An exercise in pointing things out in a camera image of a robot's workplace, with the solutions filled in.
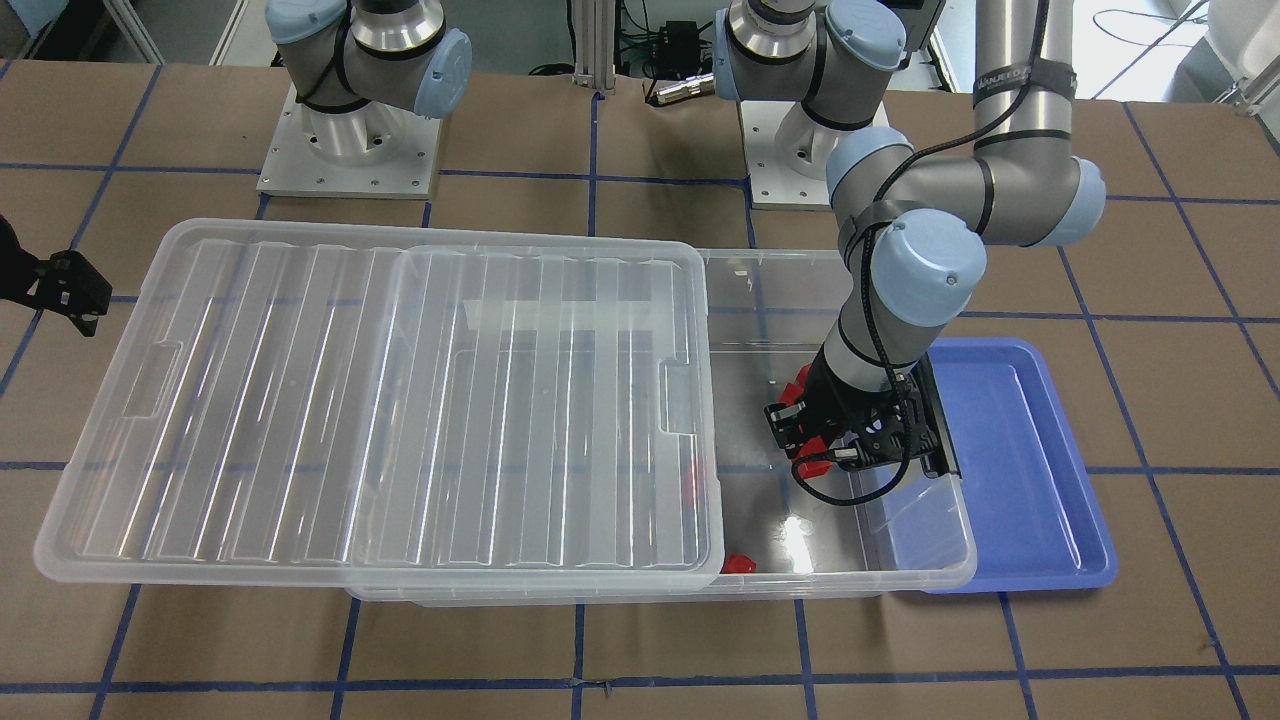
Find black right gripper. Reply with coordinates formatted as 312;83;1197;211
1;217;113;337

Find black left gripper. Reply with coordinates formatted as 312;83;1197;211
765;354;946;478

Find red block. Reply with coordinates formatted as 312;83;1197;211
792;437;858;482
719;553;758;575

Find clear plastic box lid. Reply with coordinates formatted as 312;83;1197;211
35;218;724;598

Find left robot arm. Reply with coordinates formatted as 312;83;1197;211
712;1;1106;486

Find clear plastic storage box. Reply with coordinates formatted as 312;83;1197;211
352;251;979;607

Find blue plastic tray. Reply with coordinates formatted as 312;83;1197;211
884;338;1117;593

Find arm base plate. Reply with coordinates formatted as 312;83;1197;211
739;101;849;211
256;86;445;200

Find black cables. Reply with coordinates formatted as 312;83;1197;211
530;0;721;106

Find aluminium frame post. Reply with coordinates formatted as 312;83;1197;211
568;1;620;96

